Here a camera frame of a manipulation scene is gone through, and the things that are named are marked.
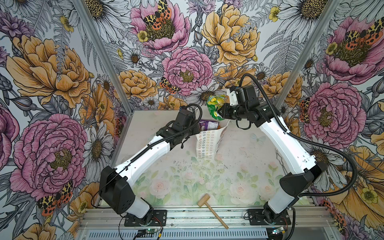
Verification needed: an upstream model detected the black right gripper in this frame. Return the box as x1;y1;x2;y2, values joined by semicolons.
217;102;249;121

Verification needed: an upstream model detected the purple candy bag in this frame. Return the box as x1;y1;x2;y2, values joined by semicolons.
199;120;220;132

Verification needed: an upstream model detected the white flower-print paper bag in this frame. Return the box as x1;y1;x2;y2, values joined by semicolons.
196;120;230;160

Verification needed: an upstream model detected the green Fox's spring tea bag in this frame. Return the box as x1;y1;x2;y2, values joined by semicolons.
207;95;227;121

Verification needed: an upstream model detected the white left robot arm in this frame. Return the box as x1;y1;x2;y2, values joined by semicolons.
98;104;203;225

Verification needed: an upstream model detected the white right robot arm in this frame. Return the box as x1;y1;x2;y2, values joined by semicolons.
218;86;327;223

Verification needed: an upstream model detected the wooden mallet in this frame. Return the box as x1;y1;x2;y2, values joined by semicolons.
197;194;229;230

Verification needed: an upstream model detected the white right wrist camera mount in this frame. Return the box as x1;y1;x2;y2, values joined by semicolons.
227;86;239;106

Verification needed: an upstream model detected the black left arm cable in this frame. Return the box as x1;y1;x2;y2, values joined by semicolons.
89;103;204;209

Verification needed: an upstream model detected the black corrugated right cable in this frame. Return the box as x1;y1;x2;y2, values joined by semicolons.
238;73;358;198

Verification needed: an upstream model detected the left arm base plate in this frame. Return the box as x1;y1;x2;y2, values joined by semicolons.
124;209;168;227

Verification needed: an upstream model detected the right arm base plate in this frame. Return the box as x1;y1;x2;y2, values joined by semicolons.
243;209;292;226

